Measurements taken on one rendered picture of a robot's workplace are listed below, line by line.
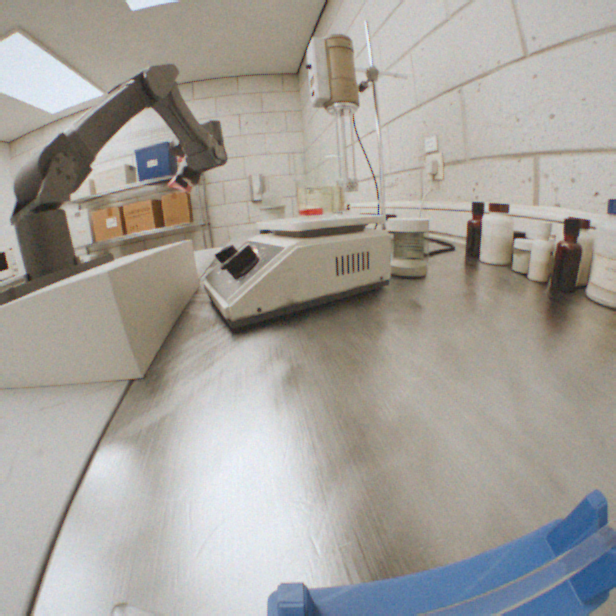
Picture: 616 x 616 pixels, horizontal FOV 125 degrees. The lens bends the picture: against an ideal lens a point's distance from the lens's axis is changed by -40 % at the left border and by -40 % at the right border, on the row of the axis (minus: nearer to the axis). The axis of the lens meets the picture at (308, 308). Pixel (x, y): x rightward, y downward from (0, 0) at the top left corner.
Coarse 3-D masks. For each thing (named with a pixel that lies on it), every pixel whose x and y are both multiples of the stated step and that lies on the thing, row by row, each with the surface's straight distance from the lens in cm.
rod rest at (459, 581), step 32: (576, 512) 10; (512, 544) 11; (544, 544) 11; (576, 544) 11; (416, 576) 10; (448, 576) 10; (480, 576) 10; (512, 576) 10; (576, 576) 11; (608, 576) 10; (288, 608) 7; (320, 608) 9; (352, 608) 9; (384, 608) 9; (416, 608) 9; (544, 608) 11; (576, 608) 11
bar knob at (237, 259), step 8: (248, 248) 26; (232, 256) 26; (240, 256) 26; (248, 256) 26; (256, 256) 27; (224, 264) 26; (232, 264) 26; (240, 264) 26; (248, 264) 26; (256, 264) 26; (232, 272) 26; (240, 272) 26
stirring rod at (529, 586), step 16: (608, 528) 10; (592, 544) 9; (608, 544) 9; (560, 560) 8; (576, 560) 8; (592, 560) 9; (528, 576) 8; (544, 576) 8; (560, 576) 8; (496, 592) 7; (512, 592) 7; (528, 592) 8; (544, 592) 8; (112, 608) 8; (128, 608) 8; (144, 608) 8; (448, 608) 7; (464, 608) 7; (480, 608) 7; (496, 608) 7; (512, 608) 8
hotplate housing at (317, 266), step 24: (264, 240) 31; (288, 240) 27; (312, 240) 26; (336, 240) 27; (360, 240) 29; (384, 240) 31; (288, 264) 24; (312, 264) 26; (336, 264) 27; (360, 264) 29; (384, 264) 32; (240, 288) 24; (264, 288) 24; (288, 288) 25; (312, 288) 26; (336, 288) 28; (360, 288) 30; (240, 312) 24; (264, 312) 25; (288, 312) 26
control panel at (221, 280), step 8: (248, 240) 35; (240, 248) 34; (256, 248) 30; (264, 248) 28; (272, 248) 27; (280, 248) 25; (264, 256) 26; (272, 256) 25; (264, 264) 24; (216, 272) 33; (224, 272) 30; (248, 272) 25; (256, 272) 24; (208, 280) 32; (216, 280) 30; (224, 280) 28; (232, 280) 27; (240, 280) 25; (216, 288) 28; (224, 288) 26; (232, 288) 25; (224, 296) 25
